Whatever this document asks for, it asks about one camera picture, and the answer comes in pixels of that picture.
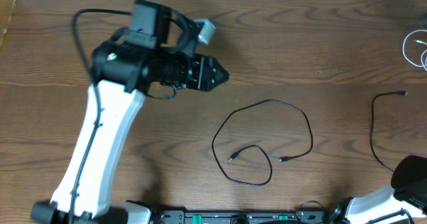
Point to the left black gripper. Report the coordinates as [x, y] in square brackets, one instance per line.
[203, 72]

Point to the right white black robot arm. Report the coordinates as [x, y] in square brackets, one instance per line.
[402, 201]

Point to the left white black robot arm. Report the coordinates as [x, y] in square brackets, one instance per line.
[158, 46]

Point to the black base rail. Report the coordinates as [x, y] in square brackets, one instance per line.
[301, 215]

